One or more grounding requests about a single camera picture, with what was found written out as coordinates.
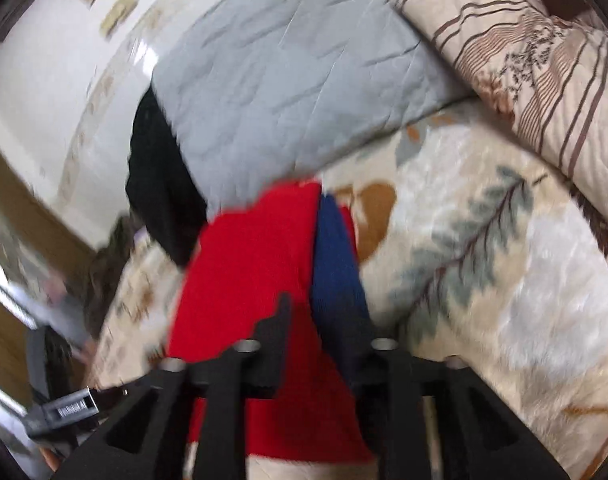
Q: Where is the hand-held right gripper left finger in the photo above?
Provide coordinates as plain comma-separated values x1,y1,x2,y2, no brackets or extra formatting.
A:
59,292,293,480

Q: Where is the black garment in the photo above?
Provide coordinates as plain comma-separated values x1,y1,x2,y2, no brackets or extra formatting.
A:
125,87,210,267

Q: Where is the striped beige pillow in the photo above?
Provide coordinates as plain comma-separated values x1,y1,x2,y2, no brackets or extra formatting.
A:
391,0,608,227

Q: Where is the red and blue knit sweater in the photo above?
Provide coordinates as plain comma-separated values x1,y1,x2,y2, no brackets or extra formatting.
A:
166,182,380,461

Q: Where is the grey quilted bedcover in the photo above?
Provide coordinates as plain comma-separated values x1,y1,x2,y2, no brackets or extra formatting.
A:
149,0,474,217

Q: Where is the dark brown fleece blanket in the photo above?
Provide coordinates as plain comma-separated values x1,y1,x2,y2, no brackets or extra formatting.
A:
84,214,141,342

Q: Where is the beige leaf-print fleece blanket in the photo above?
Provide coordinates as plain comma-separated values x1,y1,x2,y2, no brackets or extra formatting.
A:
84,100,608,480

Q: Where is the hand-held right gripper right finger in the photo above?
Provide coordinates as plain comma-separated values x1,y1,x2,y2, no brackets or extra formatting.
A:
334,304,571,480

